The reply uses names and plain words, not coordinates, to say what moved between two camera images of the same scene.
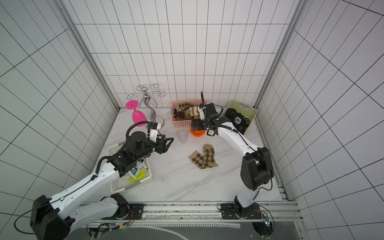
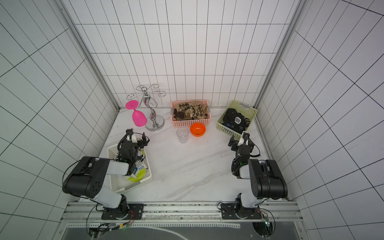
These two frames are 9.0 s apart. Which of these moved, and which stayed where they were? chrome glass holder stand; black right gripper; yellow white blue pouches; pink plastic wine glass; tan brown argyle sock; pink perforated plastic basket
Moved: tan brown argyle sock; black right gripper
Stayed: pink perforated plastic basket; yellow white blue pouches; chrome glass holder stand; pink plastic wine glass
